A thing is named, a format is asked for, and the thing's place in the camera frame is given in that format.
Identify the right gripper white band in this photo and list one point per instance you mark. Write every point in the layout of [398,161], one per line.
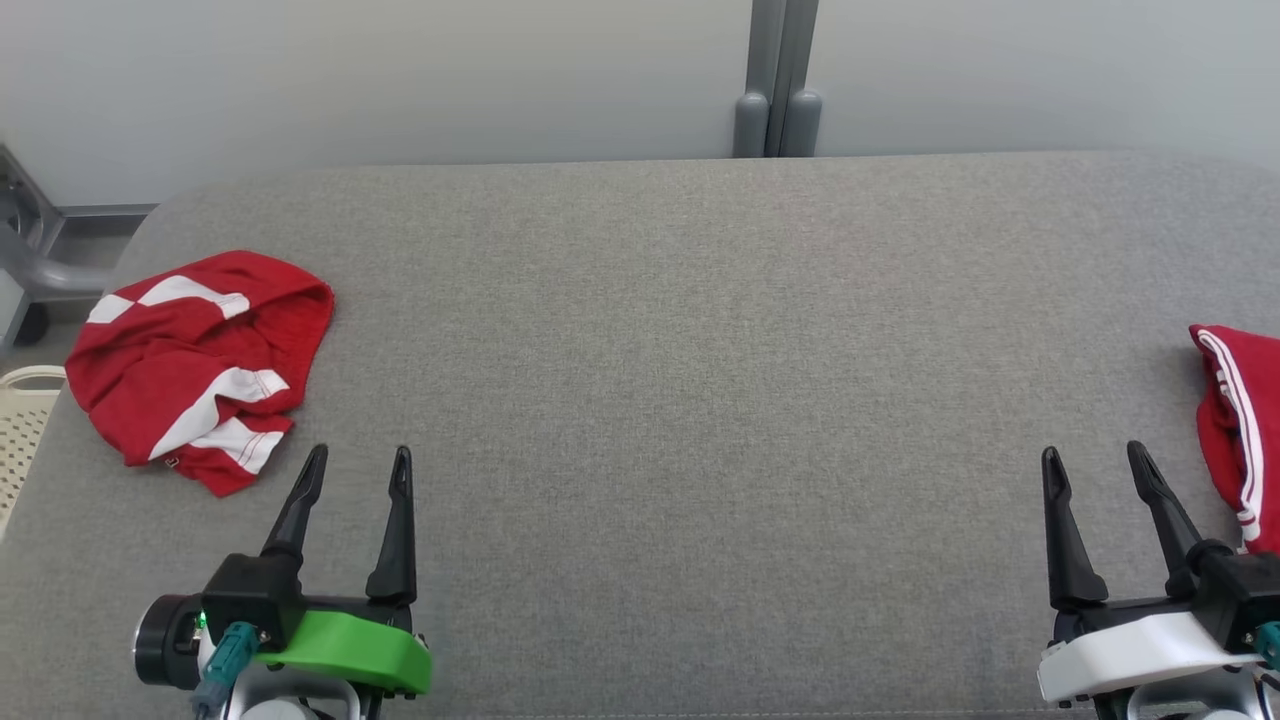
[1130,650]

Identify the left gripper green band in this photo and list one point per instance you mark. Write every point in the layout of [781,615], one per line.
[350,650]

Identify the red jersey with black number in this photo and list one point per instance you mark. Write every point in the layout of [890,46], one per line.
[1240,430]

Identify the red shorts with white stripes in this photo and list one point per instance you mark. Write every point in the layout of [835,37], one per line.
[160,370]

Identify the cream plastic laundry basket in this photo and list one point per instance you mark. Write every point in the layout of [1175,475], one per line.
[25,440]

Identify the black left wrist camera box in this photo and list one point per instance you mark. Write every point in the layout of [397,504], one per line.
[240,600]

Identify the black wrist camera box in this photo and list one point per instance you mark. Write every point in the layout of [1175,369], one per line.
[240,600]
[1240,590]

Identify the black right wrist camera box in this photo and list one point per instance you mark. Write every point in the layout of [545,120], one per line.
[1240,590]

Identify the grey metal frame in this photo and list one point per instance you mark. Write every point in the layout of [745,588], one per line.
[45,270]

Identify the grey partition post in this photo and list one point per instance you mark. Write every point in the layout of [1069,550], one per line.
[778,70]

